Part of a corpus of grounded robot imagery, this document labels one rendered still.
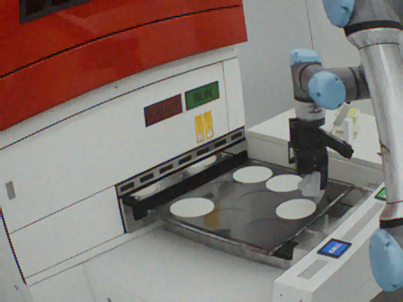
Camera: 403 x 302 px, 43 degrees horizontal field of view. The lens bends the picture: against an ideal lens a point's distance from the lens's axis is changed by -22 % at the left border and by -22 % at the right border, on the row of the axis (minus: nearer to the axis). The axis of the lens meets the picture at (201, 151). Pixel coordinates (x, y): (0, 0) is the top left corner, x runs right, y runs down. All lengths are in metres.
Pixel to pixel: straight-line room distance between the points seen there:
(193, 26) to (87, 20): 0.33
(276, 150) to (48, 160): 0.67
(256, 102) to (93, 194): 2.87
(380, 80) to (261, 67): 3.38
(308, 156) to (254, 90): 2.83
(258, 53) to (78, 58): 2.99
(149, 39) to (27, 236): 0.54
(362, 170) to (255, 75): 2.70
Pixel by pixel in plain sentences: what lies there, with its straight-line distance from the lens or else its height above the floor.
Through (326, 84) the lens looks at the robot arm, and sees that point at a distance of 1.12.
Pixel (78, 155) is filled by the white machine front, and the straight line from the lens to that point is 1.31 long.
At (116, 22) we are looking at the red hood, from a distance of 1.26.
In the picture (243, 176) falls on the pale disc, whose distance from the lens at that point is 1.56.
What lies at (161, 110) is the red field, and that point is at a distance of 1.45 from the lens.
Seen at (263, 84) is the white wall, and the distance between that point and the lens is 4.18.
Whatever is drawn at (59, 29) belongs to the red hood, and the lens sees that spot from 1.17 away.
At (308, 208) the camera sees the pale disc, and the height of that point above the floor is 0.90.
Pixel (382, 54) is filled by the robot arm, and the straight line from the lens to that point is 0.80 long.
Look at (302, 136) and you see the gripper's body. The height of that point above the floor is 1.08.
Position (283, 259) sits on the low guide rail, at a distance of 1.27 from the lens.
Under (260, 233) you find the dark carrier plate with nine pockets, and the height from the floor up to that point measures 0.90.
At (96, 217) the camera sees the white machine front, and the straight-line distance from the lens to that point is 1.38.
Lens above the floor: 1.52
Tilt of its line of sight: 21 degrees down
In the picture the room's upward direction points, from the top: 5 degrees counter-clockwise
